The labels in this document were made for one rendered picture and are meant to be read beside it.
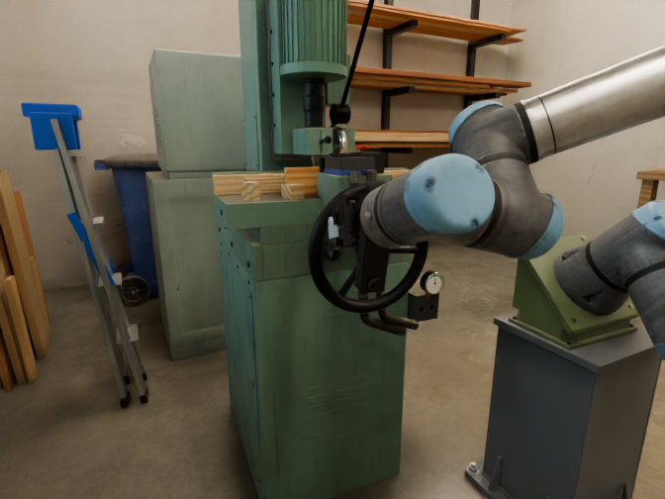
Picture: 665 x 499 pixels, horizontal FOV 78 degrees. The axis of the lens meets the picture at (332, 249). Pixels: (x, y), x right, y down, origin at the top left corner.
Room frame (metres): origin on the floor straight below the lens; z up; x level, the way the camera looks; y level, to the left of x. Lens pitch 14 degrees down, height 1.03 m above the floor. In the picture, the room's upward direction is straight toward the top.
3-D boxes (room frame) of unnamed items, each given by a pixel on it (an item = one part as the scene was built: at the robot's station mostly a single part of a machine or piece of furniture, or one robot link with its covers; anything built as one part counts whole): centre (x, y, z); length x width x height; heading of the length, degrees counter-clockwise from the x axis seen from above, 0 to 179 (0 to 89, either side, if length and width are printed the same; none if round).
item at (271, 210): (1.09, -0.02, 0.87); 0.61 x 0.30 x 0.06; 113
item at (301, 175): (1.11, 0.01, 0.94); 0.23 x 0.02 x 0.07; 113
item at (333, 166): (1.01, -0.06, 0.99); 0.13 x 0.11 x 0.06; 113
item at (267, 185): (1.21, -0.04, 0.92); 0.60 x 0.02 x 0.04; 113
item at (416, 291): (1.15, -0.25, 0.58); 0.12 x 0.08 x 0.08; 23
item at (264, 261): (1.29, 0.10, 0.76); 0.57 x 0.45 x 0.09; 23
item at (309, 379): (1.28, 0.10, 0.36); 0.58 x 0.45 x 0.71; 23
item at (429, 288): (1.08, -0.27, 0.65); 0.06 x 0.04 x 0.08; 113
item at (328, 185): (1.01, -0.05, 0.92); 0.15 x 0.13 x 0.09; 113
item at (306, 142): (1.19, 0.06, 1.03); 0.14 x 0.07 x 0.09; 23
